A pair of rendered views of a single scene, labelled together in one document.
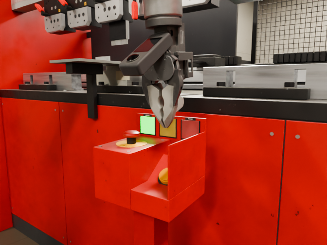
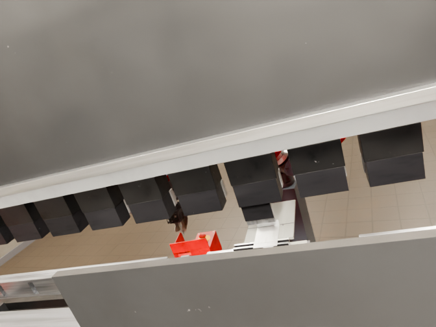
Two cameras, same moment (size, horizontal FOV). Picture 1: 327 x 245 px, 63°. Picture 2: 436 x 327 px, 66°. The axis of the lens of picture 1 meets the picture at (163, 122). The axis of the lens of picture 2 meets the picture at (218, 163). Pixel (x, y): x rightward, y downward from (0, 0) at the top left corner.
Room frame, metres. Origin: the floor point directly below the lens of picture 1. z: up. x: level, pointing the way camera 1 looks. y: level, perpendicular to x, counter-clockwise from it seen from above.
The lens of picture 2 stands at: (2.15, -0.15, 1.68)
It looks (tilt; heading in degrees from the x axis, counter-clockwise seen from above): 19 degrees down; 164
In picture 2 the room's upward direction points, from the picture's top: 18 degrees counter-clockwise
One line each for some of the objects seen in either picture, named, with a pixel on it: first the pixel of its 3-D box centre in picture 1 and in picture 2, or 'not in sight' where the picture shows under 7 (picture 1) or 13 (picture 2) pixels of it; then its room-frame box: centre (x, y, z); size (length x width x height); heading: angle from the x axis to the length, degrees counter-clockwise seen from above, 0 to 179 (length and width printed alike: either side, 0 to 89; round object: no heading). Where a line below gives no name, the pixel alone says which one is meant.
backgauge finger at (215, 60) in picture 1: (199, 60); not in sight; (1.14, -0.15, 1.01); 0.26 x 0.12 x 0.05; 144
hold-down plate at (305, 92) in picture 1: (252, 92); not in sight; (0.79, -0.26, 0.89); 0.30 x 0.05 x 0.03; 54
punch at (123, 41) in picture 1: (118, 33); (257, 211); (1.20, 0.19, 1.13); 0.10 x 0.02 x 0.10; 54
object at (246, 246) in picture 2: not in sight; (261, 246); (1.18, 0.17, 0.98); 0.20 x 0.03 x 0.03; 54
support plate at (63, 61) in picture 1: (93, 62); (271, 220); (1.08, 0.28, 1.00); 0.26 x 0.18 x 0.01; 144
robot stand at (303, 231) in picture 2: not in sight; (296, 234); (0.41, 0.69, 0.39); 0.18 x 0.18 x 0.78; 46
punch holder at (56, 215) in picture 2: not in sight; (63, 211); (0.74, -0.43, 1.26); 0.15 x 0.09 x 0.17; 54
